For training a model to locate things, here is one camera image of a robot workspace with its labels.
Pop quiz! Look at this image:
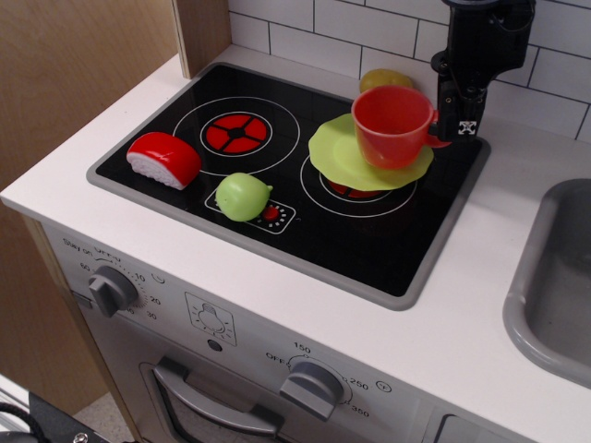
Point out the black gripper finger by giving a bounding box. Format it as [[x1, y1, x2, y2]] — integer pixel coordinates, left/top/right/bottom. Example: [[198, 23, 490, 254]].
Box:
[[443, 92, 486, 142]]

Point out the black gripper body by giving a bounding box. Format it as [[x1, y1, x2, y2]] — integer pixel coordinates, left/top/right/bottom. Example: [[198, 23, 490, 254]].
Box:
[[431, 1, 536, 100]]

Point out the red plastic cup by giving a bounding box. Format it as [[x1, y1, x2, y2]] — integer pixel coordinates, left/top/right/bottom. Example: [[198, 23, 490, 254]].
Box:
[[351, 85, 451, 170]]

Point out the green plastic plate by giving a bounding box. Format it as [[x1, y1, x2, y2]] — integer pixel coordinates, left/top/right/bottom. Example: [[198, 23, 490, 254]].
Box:
[[308, 114, 434, 191]]

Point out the yellow toy potato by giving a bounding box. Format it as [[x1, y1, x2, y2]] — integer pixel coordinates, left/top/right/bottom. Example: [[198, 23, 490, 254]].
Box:
[[359, 68, 414, 93]]

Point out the grey toy sink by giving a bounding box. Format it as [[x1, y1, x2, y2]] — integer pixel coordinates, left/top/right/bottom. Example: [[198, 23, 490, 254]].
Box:
[[503, 179, 590, 388]]

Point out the green toy pear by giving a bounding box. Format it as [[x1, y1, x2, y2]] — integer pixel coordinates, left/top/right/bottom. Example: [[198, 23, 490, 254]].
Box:
[[215, 173, 273, 222]]

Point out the black toy stovetop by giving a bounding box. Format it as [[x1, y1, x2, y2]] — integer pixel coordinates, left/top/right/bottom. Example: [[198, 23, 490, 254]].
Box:
[[87, 64, 490, 311]]

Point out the red white toy sushi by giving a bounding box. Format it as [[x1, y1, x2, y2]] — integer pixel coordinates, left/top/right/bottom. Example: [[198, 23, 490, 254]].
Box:
[[126, 132, 201, 190]]

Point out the grey oven temperature knob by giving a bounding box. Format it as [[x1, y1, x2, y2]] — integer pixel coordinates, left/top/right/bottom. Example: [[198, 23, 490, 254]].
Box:
[[279, 360, 344, 422]]

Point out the grey timer knob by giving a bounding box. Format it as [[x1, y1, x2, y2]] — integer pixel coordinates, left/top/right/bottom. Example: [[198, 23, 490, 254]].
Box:
[[89, 266, 139, 317]]

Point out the black device at bottom left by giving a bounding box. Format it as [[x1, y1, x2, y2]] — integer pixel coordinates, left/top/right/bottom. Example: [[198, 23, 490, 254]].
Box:
[[1, 393, 106, 443]]

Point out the wooden side post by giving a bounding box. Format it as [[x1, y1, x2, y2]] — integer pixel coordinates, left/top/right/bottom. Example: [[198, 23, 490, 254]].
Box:
[[172, 0, 232, 78]]

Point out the grey oven door handle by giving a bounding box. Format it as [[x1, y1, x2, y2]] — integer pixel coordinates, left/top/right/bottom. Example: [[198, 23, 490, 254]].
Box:
[[153, 357, 284, 438]]

